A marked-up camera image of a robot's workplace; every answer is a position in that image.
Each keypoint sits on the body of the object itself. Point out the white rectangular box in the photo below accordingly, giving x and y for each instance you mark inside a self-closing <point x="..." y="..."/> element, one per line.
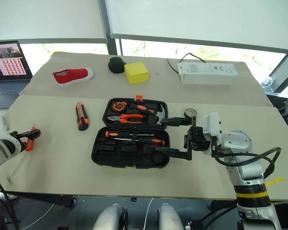
<point x="206" y="74"/>

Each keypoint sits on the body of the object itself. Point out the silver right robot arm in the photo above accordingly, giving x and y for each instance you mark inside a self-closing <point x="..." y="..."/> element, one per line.
<point x="244" y="165"/>

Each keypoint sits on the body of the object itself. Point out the black round object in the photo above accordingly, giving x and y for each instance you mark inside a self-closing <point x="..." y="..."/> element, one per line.
<point x="116" y="64"/>

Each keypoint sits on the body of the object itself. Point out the silver robot leg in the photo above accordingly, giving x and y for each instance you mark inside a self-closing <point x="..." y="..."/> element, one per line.
<point x="108" y="218"/>
<point x="169" y="216"/>

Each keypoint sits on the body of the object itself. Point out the screwdriver with orange end cap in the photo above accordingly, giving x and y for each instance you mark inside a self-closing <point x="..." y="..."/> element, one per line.
<point x="110" y="134"/>

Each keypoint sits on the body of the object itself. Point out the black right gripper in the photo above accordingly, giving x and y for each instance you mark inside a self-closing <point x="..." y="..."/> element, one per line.
<point x="197" y="140"/>

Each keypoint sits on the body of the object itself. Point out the small round gauge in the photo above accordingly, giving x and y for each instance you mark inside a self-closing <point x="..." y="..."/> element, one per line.
<point x="189" y="113"/>

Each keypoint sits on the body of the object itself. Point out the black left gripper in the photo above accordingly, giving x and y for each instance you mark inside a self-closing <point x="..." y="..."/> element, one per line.
<point x="16" y="138"/>

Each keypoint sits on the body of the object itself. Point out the yellow tape strip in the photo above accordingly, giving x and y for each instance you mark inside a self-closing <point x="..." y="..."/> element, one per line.
<point x="274" y="181"/>

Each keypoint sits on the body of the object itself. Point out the white roller blind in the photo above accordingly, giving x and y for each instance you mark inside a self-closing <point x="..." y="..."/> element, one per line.
<point x="201" y="21"/>
<point x="45" y="19"/>

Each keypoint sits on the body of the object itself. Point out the black plastic tool case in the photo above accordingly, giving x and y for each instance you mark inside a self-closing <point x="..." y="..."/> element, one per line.
<point x="115" y="155"/>

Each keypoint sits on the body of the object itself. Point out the open laptop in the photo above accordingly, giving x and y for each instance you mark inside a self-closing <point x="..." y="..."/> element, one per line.
<point x="7" y="72"/>

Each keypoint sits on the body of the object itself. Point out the silver right robot leg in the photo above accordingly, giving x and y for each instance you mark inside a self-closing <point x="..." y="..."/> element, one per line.
<point x="169" y="216"/>

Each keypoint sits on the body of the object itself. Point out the screwdriver with orange black grip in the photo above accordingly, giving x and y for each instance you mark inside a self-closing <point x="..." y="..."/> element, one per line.
<point x="156" y="142"/>

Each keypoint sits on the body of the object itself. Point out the yellow sponge block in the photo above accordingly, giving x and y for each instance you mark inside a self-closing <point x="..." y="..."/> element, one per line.
<point x="136" y="73"/>

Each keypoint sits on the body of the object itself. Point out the orange black utility knife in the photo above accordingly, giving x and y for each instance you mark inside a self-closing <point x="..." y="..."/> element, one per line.
<point x="82" y="117"/>

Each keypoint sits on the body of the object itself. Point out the orange black tape measure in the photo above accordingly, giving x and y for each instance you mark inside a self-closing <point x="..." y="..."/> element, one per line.
<point x="118" y="106"/>

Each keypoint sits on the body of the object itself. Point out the silver left robot leg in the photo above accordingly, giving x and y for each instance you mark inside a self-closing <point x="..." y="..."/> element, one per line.
<point x="108" y="218"/>

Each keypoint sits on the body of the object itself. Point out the red canvas shoe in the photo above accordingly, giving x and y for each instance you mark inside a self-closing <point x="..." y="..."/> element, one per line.
<point x="72" y="76"/>

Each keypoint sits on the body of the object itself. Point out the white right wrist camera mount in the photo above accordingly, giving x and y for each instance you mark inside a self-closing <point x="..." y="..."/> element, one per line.
<point x="212" y="125"/>

